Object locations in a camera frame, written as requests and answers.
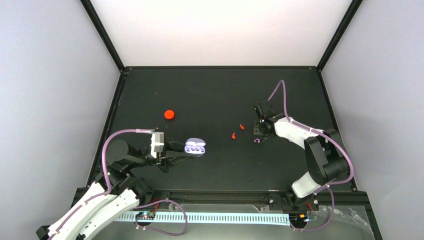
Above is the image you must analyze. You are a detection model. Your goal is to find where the lavender earbud charging case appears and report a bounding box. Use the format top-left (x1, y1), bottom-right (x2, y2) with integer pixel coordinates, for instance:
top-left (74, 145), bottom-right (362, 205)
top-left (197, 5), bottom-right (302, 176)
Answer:
top-left (183, 137), bottom-right (206, 157)

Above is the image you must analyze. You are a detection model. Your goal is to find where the orange round case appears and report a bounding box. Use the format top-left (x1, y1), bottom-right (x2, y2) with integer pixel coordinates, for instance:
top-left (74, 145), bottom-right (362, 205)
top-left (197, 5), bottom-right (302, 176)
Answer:
top-left (164, 109), bottom-right (175, 120)

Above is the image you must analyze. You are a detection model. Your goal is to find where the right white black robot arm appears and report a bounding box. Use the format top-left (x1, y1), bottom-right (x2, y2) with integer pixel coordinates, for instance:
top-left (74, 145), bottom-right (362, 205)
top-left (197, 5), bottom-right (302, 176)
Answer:
top-left (253, 101), bottom-right (352, 210)

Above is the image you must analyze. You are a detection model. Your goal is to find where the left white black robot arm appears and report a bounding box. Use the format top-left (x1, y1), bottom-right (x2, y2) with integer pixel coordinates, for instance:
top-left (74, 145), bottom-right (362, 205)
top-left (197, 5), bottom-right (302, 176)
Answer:
top-left (36, 138), bottom-right (206, 240)

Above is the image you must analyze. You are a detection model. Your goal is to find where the left circuit board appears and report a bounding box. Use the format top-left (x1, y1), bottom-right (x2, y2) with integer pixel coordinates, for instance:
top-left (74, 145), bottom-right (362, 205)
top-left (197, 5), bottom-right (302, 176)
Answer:
top-left (135, 211), bottom-right (156, 221)

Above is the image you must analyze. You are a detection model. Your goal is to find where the circuit board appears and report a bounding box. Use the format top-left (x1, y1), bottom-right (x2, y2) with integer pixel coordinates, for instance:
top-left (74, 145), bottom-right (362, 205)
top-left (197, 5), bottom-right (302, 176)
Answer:
top-left (289, 214), bottom-right (317, 223)
top-left (135, 211), bottom-right (156, 221)

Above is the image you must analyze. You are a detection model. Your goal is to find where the right circuit board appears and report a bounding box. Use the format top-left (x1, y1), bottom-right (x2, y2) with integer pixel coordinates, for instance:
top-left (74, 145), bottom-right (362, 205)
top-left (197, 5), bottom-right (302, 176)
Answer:
top-left (289, 214), bottom-right (317, 223)

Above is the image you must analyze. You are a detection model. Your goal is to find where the clear plastic sheet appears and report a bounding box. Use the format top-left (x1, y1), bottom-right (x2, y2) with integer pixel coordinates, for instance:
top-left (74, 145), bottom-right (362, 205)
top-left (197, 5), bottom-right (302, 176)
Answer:
top-left (183, 206), bottom-right (372, 240)

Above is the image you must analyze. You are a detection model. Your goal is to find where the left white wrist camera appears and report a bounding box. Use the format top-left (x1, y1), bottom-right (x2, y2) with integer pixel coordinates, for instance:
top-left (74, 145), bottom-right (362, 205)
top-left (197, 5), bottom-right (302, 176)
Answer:
top-left (150, 132), bottom-right (165, 159)

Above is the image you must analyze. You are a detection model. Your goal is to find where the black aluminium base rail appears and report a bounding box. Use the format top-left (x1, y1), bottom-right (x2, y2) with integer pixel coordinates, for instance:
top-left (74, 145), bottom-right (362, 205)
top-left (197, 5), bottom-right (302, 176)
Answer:
top-left (145, 189), bottom-right (370, 205)

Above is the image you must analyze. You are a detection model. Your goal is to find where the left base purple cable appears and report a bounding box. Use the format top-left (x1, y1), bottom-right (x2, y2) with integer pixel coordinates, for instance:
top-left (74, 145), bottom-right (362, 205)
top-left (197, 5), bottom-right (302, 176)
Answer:
top-left (132, 198), bottom-right (189, 237)

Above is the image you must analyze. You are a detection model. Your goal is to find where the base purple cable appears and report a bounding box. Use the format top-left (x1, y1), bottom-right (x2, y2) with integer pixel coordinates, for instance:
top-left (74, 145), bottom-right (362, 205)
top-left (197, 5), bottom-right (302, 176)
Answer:
top-left (289, 188), bottom-right (335, 232)
top-left (132, 198), bottom-right (189, 237)

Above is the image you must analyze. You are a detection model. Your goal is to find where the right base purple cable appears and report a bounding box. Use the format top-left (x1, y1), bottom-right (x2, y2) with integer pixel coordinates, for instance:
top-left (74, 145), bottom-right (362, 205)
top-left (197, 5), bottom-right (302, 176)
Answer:
top-left (289, 188), bottom-right (335, 232)

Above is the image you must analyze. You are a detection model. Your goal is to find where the light blue slotted cable duct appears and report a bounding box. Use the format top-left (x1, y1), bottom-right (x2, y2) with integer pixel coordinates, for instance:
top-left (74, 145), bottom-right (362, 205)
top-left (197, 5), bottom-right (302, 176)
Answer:
top-left (115, 211), bottom-right (290, 226)

